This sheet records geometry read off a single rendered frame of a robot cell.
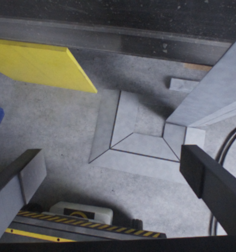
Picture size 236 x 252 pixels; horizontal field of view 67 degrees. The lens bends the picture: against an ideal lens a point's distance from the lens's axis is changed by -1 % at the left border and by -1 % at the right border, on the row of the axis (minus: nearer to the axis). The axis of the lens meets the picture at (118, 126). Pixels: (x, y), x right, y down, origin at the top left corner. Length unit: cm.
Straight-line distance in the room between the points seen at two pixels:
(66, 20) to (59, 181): 71
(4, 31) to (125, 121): 58
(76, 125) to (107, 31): 52
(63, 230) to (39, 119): 59
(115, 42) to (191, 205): 75
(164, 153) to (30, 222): 60
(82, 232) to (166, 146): 51
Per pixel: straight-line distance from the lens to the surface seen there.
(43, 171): 17
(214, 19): 52
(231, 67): 36
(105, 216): 82
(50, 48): 63
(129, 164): 88
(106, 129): 90
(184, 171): 17
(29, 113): 108
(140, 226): 82
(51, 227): 68
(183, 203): 94
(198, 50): 56
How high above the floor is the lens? 89
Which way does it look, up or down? 80 degrees down
